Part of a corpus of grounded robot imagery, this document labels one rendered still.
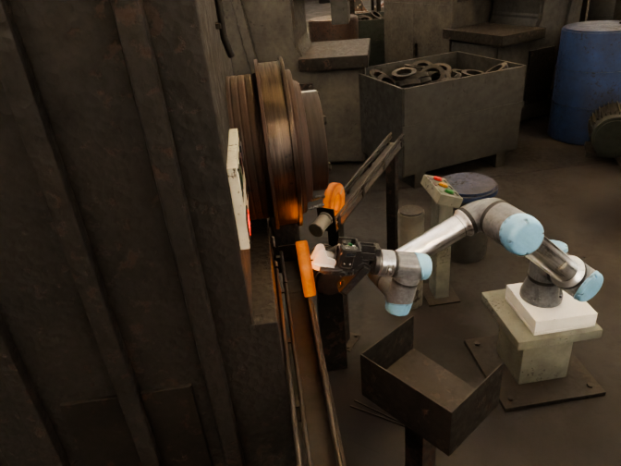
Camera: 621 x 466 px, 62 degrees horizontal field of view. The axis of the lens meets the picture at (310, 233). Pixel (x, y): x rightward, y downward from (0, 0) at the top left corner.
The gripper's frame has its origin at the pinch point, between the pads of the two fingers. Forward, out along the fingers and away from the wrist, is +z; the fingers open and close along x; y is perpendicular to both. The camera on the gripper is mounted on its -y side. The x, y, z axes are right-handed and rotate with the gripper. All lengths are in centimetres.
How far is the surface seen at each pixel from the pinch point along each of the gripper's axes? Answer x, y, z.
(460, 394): 31, -15, -38
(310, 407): 30.5, -22.2, -1.5
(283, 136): -0.2, 34.6, 11.3
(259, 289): 14.3, -0.1, 13.2
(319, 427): 36.5, -22.3, -3.0
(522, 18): -346, 59, -225
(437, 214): -84, -19, -75
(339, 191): -65, -6, -22
